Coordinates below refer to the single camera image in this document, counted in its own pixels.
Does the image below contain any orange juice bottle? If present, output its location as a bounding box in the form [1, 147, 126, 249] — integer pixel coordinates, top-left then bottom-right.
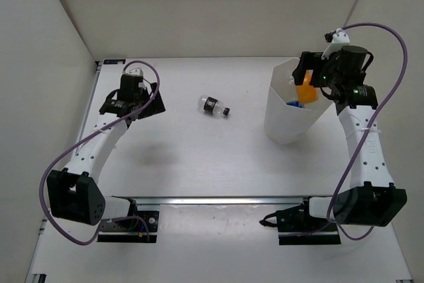
[296, 70, 319, 104]

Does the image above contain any clear bottle blue label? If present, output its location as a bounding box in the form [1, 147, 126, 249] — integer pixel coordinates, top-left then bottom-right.
[286, 99, 304, 109]

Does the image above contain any clear bottle black label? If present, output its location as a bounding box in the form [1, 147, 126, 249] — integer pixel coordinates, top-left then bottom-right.
[198, 95, 231, 117]

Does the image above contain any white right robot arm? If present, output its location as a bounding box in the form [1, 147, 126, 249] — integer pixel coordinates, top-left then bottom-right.
[292, 45, 407, 230]

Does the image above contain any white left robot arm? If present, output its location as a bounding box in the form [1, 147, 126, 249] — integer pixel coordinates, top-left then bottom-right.
[46, 68, 165, 230]

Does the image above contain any white plastic bin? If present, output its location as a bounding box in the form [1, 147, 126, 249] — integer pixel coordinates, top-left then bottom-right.
[264, 58, 331, 144]

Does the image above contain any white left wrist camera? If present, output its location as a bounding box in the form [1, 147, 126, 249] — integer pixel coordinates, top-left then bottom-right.
[123, 67, 144, 78]

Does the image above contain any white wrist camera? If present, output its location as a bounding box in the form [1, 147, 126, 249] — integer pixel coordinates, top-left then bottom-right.
[123, 67, 144, 78]
[321, 28, 350, 60]

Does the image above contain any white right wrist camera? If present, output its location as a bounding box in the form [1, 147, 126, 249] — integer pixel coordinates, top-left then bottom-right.
[321, 28, 350, 60]

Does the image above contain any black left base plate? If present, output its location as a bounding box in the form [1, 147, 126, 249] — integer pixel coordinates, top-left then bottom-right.
[97, 203, 160, 243]

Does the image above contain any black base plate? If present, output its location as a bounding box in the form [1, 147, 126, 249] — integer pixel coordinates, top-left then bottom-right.
[97, 203, 160, 243]
[259, 207, 341, 246]

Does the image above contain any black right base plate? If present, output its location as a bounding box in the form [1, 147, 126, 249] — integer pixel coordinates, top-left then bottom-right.
[259, 207, 341, 246]

